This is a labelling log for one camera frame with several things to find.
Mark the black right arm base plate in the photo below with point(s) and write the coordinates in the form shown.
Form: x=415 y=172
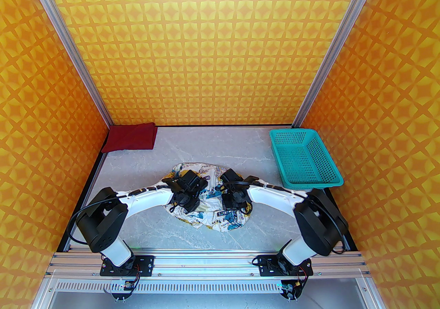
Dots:
x=266 y=264

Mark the white printed shirt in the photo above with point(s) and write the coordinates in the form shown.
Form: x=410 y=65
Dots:
x=206 y=218

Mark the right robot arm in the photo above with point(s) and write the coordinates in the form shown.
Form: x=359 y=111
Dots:
x=319 y=221

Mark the aluminium front rail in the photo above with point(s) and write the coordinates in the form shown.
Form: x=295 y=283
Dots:
x=206 y=261

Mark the maroon shirt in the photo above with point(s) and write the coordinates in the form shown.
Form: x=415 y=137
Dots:
x=132 y=137

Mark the small controller board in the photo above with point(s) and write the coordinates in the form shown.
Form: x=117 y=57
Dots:
x=290 y=288
x=123 y=287

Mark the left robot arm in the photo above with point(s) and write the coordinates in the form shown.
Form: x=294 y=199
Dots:
x=103 y=225

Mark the aluminium frame post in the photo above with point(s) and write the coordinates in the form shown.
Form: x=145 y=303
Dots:
x=68 y=46
x=337 y=43

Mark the teal plastic laundry basket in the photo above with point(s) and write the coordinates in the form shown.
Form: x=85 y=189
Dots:
x=299 y=159

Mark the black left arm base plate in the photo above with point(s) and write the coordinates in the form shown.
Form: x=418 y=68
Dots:
x=144 y=263

